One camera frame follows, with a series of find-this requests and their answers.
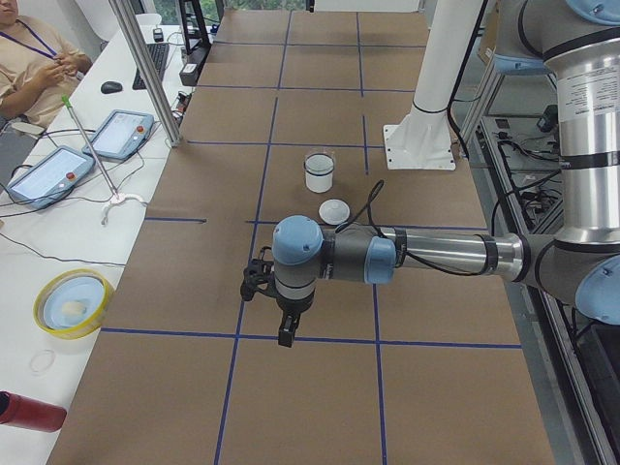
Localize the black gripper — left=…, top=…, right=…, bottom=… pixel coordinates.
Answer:
left=276, top=294, right=314, bottom=347

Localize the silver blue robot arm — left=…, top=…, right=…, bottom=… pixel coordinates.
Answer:
left=267, top=1, right=619, bottom=347

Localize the white cup lid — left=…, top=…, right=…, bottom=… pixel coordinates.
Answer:
left=319, top=199, right=351, bottom=226

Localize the white enamel cup blue rim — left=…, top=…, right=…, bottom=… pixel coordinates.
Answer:
left=303, top=152, right=335, bottom=194

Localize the white plastic claw piece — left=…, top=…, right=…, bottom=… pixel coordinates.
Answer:
left=101, top=193, right=147, bottom=226

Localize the yellow tape roll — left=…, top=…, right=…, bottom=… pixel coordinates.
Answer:
left=33, top=268, right=114, bottom=340

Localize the brown paper table cover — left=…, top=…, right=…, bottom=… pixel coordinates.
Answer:
left=49, top=11, right=554, bottom=464

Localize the far blue teach pendant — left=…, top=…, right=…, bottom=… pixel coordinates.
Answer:
left=89, top=109, right=155, bottom=161

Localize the blue teach pendant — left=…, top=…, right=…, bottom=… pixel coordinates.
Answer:
left=7, top=145, right=95, bottom=209
left=89, top=109, right=155, bottom=161

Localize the black computer box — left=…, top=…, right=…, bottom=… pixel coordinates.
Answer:
left=179, top=44, right=211, bottom=87

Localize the red bottle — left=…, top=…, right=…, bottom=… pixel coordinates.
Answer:
left=1, top=391, right=67, bottom=432

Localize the near blue teach pendant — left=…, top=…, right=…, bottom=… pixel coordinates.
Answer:
left=7, top=145, right=95, bottom=209

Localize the black computer mouse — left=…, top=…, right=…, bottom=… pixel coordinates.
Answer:
left=100, top=80, right=123, bottom=95

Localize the black keyboard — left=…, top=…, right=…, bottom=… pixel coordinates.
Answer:
left=131, top=42, right=171, bottom=91

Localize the metal rod green tip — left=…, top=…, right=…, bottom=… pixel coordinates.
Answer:
left=61, top=95, right=119, bottom=200

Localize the seated person beige shirt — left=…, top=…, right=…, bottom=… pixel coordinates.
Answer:
left=1, top=1, right=92, bottom=128

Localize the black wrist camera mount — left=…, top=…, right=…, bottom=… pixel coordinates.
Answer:
left=240, top=246, right=277, bottom=302

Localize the black camera cable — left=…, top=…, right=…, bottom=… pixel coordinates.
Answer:
left=333, top=179, right=490, bottom=277

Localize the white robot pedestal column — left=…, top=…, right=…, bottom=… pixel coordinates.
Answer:
left=384, top=0, right=486, bottom=171

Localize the aluminium frame post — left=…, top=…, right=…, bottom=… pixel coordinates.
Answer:
left=108, top=0, right=181, bottom=147

